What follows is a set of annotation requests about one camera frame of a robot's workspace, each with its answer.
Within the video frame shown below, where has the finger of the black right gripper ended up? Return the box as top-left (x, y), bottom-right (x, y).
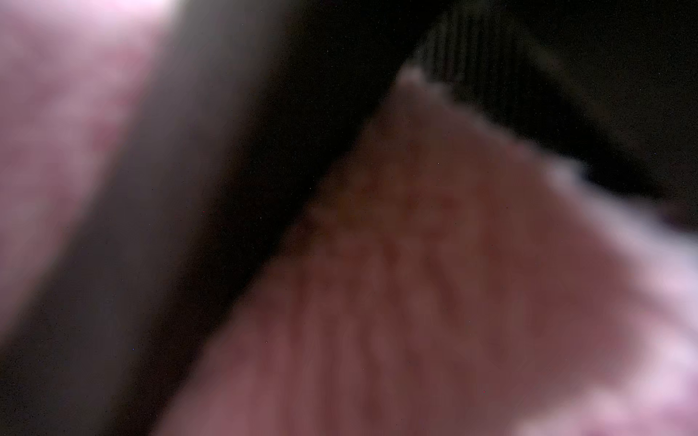
top-left (0, 0), bottom-right (698, 436)

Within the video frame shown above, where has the pink towel cloth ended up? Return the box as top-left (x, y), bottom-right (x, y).
top-left (0, 0), bottom-right (698, 436)

